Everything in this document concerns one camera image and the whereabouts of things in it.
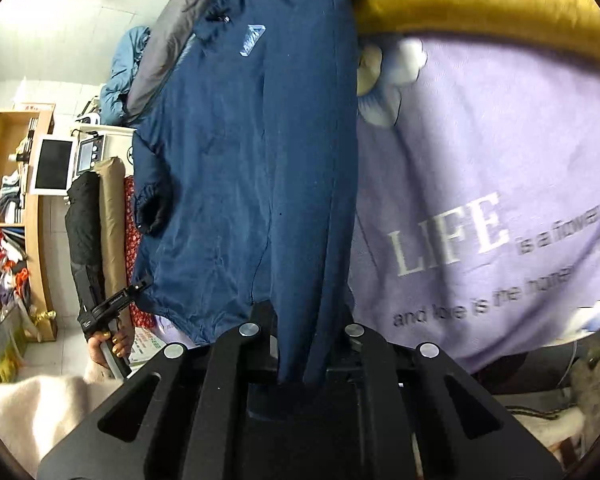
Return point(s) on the white framed monitor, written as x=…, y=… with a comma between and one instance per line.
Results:
x=52, y=165

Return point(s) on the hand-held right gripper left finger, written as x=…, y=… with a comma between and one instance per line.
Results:
x=225, y=390

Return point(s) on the person's left hand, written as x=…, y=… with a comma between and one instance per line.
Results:
x=114, y=342

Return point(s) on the green printed carton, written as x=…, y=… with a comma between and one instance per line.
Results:
x=146, y=346

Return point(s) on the golden yellow cloth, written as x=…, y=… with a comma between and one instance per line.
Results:
x=470, y=5

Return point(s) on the brown fuzzy cloth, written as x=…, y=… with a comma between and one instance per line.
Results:
x=597, y=380

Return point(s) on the purple flower printed bed sheet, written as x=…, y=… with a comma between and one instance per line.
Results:
x=480, y=160

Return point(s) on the teal blue padded jacket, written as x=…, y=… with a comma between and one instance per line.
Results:
x=122, y=75

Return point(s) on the navy blue sweatpants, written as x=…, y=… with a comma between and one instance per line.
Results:
x=240, y=160

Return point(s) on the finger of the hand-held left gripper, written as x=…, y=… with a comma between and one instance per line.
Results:
x=141, y=287

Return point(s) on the white appliance with screen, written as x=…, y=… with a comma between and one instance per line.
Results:
x=97, y=147

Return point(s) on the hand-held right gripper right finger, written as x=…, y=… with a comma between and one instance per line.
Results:
x=380, y=390

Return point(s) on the tan rolled cloth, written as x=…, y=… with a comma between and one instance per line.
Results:
x=112, y=220

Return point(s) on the pile of folded clothes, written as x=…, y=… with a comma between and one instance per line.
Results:
x=7, y=260

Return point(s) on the red floral cloth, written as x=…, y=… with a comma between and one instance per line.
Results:
x=132, y=245

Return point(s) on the grey jacket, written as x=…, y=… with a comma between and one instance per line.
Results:
x=180, y=25

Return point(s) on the black quilted cloth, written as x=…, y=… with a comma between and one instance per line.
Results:
x=82, y=225

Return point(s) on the wooden shelf unit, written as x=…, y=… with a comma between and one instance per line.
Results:
x=35, y=240

